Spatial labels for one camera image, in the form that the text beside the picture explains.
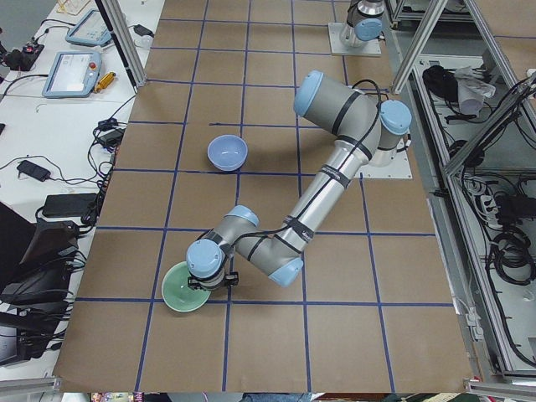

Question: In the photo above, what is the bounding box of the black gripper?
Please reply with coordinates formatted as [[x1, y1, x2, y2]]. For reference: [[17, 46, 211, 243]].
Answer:
[[187, 271, 239, 291]]

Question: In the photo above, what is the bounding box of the green bowl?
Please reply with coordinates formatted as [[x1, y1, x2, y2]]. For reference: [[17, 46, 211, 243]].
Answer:
[[161, 261, 211, 312]]

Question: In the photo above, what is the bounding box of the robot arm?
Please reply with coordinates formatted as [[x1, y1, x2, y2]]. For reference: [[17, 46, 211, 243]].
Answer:
[[339, 0, 384, 47], [186, 70, 412, 291]]

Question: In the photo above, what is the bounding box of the blue bowl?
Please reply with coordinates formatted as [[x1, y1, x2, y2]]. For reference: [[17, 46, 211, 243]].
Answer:
[[207, 134, 249, 172]]

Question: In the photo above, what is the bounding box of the black power adapter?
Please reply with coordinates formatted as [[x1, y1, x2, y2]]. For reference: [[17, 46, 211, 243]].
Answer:
[[42, 193, 97, 218]]

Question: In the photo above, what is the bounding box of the black laptop equipment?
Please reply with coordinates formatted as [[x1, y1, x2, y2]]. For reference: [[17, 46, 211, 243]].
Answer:
[[1, 204, 85, 366]]

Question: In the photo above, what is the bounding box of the metallic cylinder tool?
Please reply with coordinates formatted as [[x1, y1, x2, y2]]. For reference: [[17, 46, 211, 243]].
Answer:
[[94, 71, 116, 93]]

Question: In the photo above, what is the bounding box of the teach pendant near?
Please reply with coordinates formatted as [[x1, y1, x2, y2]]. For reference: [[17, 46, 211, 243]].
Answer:
[[42, 51, 102, 99]]

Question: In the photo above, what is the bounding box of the teach pendant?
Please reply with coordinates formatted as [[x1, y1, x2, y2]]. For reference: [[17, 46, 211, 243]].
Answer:
[[42, 51, 102, 99], [65, 8, 111, 47]]

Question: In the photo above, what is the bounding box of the teach pendant far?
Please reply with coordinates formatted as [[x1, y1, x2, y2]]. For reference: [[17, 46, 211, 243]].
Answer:
[[65, 8, 111, 47]]

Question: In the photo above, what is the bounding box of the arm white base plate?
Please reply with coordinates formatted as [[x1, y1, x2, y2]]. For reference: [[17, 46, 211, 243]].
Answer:
[[327, 23, 381, 57], [355, 139, 413, 180]]

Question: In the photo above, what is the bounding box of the aluminium frame post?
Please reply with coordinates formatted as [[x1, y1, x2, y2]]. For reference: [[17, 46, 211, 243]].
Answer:
[[95, 0, 147, 88]]

